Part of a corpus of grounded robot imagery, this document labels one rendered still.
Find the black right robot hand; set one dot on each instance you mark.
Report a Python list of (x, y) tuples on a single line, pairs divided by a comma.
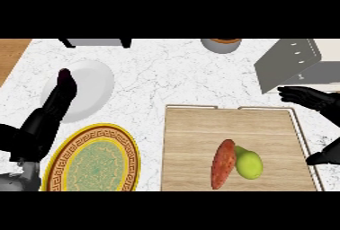
[(316, 99)]

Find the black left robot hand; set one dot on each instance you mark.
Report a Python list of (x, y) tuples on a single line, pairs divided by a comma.
[(44, 119)]

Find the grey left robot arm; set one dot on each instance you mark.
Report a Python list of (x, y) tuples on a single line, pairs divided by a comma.
[(17, 176)]

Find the green pear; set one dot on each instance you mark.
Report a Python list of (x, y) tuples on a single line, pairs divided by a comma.
[(248, 164)]

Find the white oval plate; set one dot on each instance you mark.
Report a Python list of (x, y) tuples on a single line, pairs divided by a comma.
[(88, 86)]

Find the green and gold patterned plate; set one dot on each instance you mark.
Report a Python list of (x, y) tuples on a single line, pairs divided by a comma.
[(94, 161)]

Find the grey pot with orange rim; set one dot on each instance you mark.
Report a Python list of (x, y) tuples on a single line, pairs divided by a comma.
[(220, 45)]

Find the grey appliance with black legs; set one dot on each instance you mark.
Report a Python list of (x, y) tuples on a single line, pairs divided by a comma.
[(94, 42)]

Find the red sweet potato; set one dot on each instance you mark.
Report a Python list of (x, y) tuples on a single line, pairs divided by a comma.
[(221, 163)]

